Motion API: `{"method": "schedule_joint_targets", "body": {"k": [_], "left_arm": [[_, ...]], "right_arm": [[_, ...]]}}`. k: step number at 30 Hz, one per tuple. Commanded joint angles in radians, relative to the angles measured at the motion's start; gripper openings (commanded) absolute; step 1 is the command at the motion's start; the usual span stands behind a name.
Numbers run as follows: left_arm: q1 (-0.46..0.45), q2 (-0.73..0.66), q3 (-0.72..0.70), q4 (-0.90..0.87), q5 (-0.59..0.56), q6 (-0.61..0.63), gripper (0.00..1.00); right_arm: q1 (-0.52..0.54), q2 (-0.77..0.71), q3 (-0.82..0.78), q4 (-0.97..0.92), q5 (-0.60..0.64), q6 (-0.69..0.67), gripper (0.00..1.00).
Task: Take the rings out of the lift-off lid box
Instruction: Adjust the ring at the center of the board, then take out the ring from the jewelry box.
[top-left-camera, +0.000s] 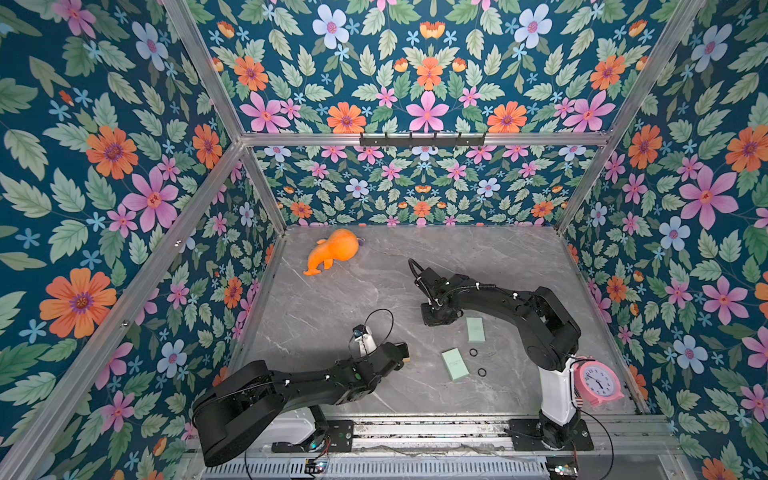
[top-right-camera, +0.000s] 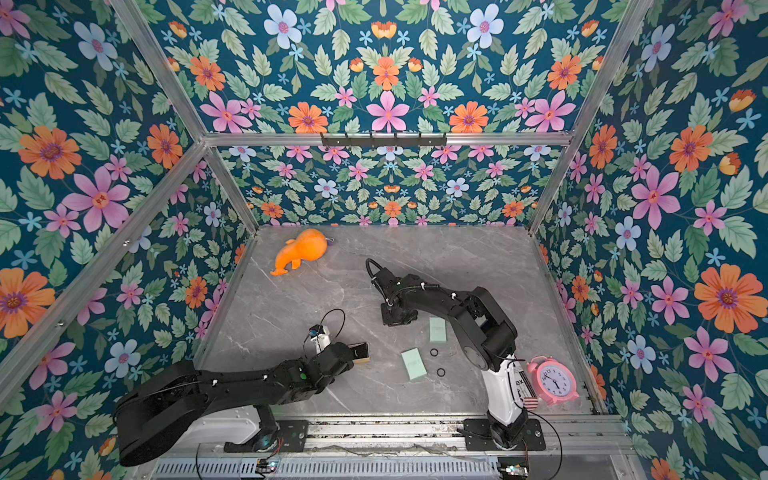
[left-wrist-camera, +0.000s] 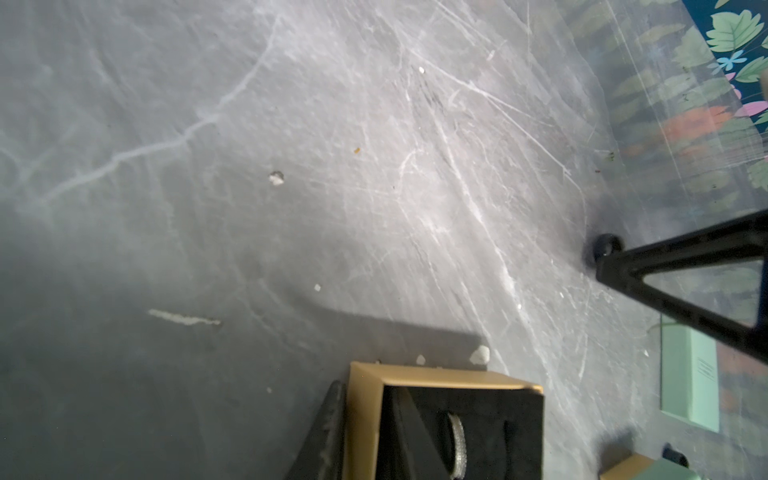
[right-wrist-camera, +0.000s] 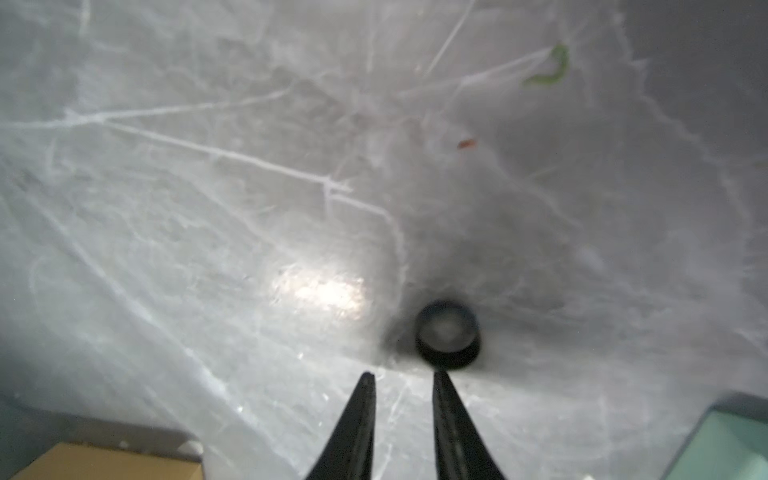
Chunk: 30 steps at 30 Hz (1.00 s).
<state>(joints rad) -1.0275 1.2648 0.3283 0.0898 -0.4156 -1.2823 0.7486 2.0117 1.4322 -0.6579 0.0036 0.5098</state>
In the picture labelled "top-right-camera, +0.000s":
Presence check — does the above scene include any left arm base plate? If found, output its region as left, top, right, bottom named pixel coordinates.
left=224, top=420, right=309, bottom=454

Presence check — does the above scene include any black hook rail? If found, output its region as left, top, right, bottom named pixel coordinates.
left=320, top=133, right=448, bottom=148

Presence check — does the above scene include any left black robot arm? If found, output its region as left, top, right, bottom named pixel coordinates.
left=113, top=342, right=355, bottom=467

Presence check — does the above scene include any orange plush toy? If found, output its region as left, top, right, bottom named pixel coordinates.
left=270, top=229, right=329, bottom=276

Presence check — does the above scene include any mint box lid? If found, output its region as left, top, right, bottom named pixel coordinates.
left=401, top=348, right=427, bottom=381

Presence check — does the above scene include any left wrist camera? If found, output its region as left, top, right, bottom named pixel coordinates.
left=309, top=324, right=331, bottom=354

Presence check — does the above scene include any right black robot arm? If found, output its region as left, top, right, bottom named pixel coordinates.
left=368, top=267, right=528, bottom=450

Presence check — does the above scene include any mint green box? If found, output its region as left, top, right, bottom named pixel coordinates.
left=429, top=317, right=447, bottom=345

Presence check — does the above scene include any pink alarm clock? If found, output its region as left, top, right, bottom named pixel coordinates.
left=527, top=356, right=580, bottom=406

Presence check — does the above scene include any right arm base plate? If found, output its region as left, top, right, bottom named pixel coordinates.
left=457, top=418, right=546, bottom=452

